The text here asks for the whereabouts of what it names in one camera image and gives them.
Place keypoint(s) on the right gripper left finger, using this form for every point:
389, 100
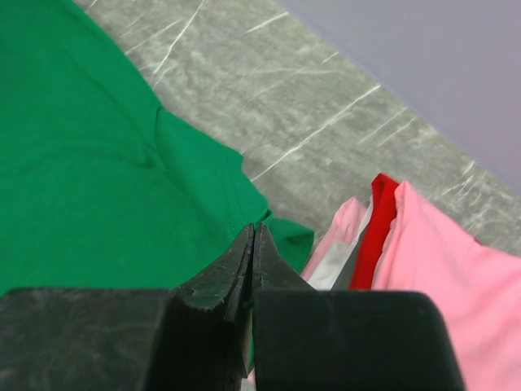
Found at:
192, 337

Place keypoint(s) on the green t shirt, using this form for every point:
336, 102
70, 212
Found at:
101, 186

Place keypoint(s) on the folded red t shirt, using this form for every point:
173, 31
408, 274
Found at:
384, 212

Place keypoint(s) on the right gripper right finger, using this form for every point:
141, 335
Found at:
305, 339

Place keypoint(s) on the folded grey t shirt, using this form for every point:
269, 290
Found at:
345, 276

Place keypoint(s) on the folded white t shirt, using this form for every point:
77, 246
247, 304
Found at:
330, 266

